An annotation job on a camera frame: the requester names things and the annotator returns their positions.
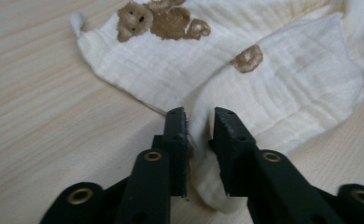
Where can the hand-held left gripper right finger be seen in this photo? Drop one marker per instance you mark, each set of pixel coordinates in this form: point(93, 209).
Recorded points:
point(264, 186)

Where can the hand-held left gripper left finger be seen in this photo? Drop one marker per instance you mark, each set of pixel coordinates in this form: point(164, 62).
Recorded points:
point(149, 186)

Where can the white bear print cloth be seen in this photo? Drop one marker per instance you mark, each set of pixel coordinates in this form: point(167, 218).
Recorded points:
point(170, 68)

